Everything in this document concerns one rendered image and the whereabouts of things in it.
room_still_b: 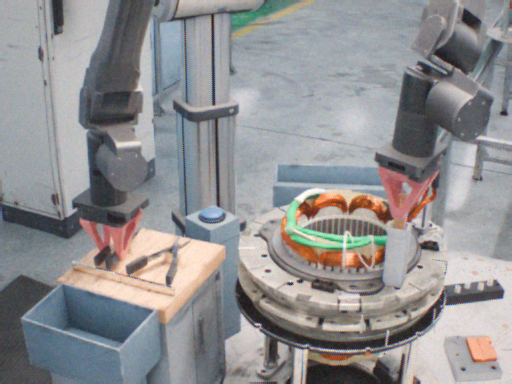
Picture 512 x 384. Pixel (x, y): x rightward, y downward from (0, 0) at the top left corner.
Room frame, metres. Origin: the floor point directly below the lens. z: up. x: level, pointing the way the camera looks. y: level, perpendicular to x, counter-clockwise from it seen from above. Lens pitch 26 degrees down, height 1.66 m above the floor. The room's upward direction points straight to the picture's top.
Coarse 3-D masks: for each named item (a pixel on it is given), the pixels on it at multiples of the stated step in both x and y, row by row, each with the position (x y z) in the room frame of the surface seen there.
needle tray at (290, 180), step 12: (276, 168) 1.35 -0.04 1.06; (288, 168) 1.37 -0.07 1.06; (300, 168) 1.37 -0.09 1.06; (312, 168) 1.36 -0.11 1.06; (324, 168) 1.36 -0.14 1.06; (336, 168) 1.36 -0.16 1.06; (348, 168) 1.36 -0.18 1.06; (360, 168) 1.36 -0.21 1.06; (372, 168) 1.36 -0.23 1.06; (276, 180) 1.34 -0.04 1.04; (288, 180) 1.37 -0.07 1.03; (300, 180) 1.37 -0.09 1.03; (312, 180) 1.36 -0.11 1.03; (324, 180) 1.36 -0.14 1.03; (336, 180) 1.36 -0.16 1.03; (348, 180) 1.36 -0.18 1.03; (360, 180) 1.36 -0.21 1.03; (372, 180) 1.36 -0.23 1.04; (276, 192) 1.27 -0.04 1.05; (288, 192) 1.26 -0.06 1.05; (300, 192) 1.26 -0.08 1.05; (360, 192) 1.25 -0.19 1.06; (372, 192) 1.25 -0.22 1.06; (384, 192) 1.25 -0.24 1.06; (276, 204) 1.27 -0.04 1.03; (288, 204) 1.26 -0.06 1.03
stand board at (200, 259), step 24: (144, 240) 1.06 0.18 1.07; (168, 240) 1.06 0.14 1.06; (192, 240) 1.06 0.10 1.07; (120, 264) 0.98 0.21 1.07; (168, 264) 0.99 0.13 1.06; (192, 264) 0.99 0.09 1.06; (216, 264) 1.01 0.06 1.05; (96, 288) 0.91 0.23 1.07; (120, 288) 0.92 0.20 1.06; (192, 288) 0.94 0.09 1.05; (168, 312) 0.87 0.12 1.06
